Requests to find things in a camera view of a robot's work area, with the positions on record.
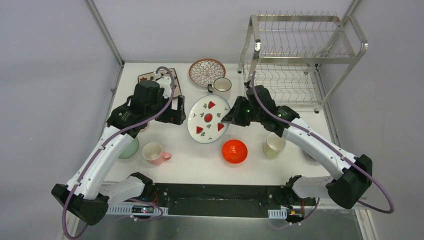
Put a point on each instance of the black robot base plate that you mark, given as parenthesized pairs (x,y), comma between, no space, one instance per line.
(217,200)

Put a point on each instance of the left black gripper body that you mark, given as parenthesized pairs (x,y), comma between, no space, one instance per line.
(177,110)

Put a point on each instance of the brown petal pattern plate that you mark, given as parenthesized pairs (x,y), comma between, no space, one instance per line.
(205,71)

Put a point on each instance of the orange bowl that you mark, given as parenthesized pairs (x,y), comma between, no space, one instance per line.
(234,151)

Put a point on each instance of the pink mug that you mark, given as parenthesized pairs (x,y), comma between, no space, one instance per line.
(154,153)

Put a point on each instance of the brown dish under right arm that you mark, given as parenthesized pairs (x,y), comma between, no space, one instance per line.
(309,157)

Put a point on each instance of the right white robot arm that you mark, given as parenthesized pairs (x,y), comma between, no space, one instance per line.
(345,183)

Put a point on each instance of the square floral plate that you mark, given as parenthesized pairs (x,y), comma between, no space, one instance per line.
(145,78)

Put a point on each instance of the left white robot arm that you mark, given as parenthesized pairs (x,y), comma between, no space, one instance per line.
(83,195)

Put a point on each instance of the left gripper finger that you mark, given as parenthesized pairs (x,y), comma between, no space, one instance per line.
(170,116)
(181,115)

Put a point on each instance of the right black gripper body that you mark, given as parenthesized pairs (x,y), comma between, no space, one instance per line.
(256,115)

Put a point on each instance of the beige cup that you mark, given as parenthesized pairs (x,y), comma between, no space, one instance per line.
(145,127)

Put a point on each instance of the mint green bowl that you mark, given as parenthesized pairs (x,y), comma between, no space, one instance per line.
(130,150)

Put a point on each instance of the pale yellow mug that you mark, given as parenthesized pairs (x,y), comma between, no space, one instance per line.
(273,145)

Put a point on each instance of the watermelon pattern round plate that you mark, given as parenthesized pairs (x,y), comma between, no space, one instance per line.
(204,121)

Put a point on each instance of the steel two-tier dish rack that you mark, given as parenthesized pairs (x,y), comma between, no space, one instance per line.
(301,58)

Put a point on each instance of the white mug black handle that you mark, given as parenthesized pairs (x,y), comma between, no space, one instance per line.
(221,87)

